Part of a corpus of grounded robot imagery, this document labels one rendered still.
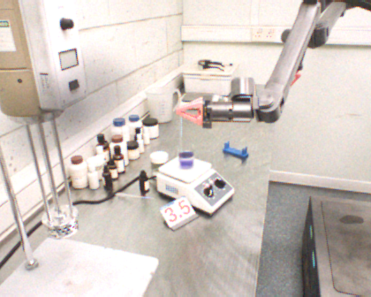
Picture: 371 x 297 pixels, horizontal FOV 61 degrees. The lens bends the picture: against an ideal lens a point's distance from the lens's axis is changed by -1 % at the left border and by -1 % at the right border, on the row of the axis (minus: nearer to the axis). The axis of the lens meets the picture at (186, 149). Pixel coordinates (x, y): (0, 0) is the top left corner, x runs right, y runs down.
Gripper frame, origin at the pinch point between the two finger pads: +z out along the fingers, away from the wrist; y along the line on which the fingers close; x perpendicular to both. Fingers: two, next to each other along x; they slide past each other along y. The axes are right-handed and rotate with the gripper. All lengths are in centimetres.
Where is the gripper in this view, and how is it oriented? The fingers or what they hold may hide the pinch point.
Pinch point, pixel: (178, 110)
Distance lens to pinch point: 90.0
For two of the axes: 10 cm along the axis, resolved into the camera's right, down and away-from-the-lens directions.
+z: -10.0, -0.2, 0.8
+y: -0.8, 4.3, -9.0
